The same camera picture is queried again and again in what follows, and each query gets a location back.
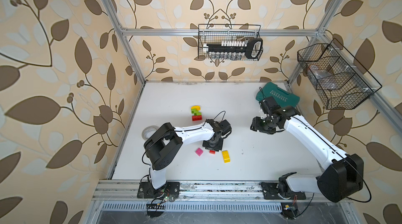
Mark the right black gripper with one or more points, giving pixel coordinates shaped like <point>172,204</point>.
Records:
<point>255,125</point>

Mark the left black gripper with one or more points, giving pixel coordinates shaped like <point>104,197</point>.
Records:
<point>220,148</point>

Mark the pink lego brick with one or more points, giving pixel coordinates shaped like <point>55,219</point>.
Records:
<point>199,152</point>

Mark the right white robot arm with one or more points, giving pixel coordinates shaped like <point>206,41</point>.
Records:
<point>342,173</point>

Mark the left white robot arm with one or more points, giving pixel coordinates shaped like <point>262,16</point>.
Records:
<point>162,147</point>

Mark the red long lego brick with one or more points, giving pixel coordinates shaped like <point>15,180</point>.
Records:
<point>196,118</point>

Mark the green plastic tool case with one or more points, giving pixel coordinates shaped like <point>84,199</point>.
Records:
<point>282,97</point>

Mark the clear plastic bag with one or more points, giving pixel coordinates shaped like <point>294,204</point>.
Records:
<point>324,79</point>

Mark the black socket set holder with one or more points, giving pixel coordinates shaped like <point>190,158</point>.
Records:
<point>250,49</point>

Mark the white tape roll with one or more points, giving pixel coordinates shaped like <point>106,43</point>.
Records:
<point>148,132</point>

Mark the right circuit board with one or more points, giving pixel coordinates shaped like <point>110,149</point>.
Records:
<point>289,211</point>

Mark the circuit board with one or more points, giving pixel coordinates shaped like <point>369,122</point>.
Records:
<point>157,206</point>
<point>289,211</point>

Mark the left circuit board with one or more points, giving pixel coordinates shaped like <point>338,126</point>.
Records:
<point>157,206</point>

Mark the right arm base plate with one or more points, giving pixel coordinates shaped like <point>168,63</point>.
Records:
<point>276,191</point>

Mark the right wall wire basket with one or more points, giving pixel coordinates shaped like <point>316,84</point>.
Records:
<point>339,78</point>

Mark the wall wire basket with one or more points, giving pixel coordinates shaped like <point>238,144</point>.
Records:
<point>215,33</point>
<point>339,78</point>

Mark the back wall wire basket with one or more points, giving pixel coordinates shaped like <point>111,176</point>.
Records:
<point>215,33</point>

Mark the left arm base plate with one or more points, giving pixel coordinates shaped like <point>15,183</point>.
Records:
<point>170,189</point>

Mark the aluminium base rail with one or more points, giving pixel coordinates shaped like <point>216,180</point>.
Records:
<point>198,196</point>

